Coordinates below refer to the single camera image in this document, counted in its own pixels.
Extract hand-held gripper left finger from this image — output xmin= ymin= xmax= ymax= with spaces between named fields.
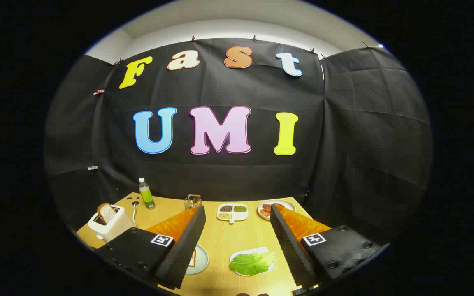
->
xmin=97 ymin=205 xmax=207 ymax=290

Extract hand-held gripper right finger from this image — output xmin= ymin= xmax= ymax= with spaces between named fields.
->
xmin=269 ymin=204 xmax=381 ymax=290

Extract green lettuce leaf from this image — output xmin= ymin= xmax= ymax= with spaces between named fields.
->
xmin=229 ymin=252 xmax=277 ymax=277

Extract plain white bread slice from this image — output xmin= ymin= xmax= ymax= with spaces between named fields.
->
xmin=97 ymin=203 xmax=118 ymax=224

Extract pale green round plate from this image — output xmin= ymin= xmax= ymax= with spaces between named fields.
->
xmin=184 ymin=245 xmax=209 ymax=275

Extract white square plate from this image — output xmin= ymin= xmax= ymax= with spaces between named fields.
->
xmin=230 ymin=247 xmax=277 ymax=277

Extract white oval plate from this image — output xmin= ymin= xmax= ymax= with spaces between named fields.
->
xmin=257 ymin=199 xmax=296 ymax=221

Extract white divided dish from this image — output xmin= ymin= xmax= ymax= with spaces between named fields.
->
xmin=216 ymin=203 xmax=249 ymax=224

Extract green label plastic bottle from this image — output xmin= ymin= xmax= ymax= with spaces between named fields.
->
xmin=138 ymin=178 xmax=156 ymax=210

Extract white toaster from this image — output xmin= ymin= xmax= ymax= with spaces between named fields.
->
xmin=88 ymin=204 xmax=135 ymax=242

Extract black backdrop cloth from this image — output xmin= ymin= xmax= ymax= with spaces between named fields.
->
xmin=44 ymin=38 xmax=433 ymax=247

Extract metal wire utensil holder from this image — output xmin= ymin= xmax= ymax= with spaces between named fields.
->
xmin=184 ymin=194 xmax=202 ymax=210

